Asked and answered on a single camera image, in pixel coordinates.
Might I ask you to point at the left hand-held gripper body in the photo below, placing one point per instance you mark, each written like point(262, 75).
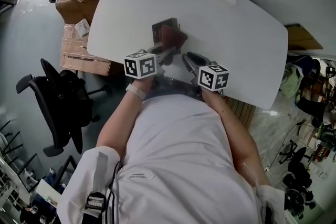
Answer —
point(139, 65)

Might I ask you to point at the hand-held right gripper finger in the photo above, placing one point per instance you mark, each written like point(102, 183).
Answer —
point(198, 58)
point(190, 65)

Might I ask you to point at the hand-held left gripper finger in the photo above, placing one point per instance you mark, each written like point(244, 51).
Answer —
point(165, 55)
point(152, 50)

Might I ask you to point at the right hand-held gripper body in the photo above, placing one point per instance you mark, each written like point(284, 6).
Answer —
point(212, 77)

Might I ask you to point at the reddish brown cloth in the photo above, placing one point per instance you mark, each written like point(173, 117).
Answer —
point(173, 36)

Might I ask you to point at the person's right forearm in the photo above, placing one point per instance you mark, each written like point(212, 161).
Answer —
point(236, 133)

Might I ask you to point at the person's left forearm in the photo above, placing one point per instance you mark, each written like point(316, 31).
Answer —
point(118, 118)

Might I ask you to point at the light green cloth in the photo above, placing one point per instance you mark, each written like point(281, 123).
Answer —
point(290, 81)

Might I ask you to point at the white wristband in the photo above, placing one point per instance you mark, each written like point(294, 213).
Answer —
point(136, 91)

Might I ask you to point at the person's blue trousers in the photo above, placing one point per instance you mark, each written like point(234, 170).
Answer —
point(170, 87)

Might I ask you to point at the wooden slat panel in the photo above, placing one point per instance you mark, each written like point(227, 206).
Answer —
point(241, 111)

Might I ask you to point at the flattened taped cardboard boxes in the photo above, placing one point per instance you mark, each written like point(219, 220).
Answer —
point(78, 57)

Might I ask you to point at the white labelled packet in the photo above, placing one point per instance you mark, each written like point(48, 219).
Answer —
point(82, 28)

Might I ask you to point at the black office chair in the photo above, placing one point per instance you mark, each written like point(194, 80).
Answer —
point(63, 102)

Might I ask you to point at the large brown cardboard box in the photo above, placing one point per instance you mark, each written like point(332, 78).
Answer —
point(73, 10)

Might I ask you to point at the person's white shirt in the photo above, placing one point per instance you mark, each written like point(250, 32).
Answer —
point(178, 160)

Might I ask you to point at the brown cardboard sheet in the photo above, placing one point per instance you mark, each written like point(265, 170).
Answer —
point(304, 36)

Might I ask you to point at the small black swivel chair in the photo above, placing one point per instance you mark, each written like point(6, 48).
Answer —
point(298, 162)

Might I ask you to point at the black metal rack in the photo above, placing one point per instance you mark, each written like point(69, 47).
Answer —
point(13, 147)

